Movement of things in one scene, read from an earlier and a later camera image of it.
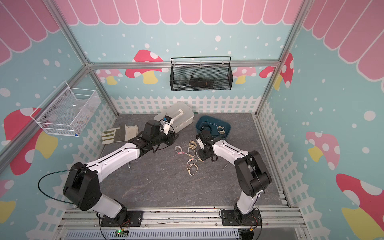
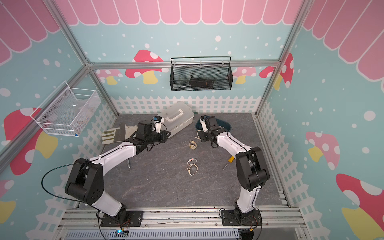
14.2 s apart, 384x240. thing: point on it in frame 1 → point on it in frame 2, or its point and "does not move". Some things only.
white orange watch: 190,160 does not move
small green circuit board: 121,233 does not move
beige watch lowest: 189,169 does not move
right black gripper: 201,156 → 202,138
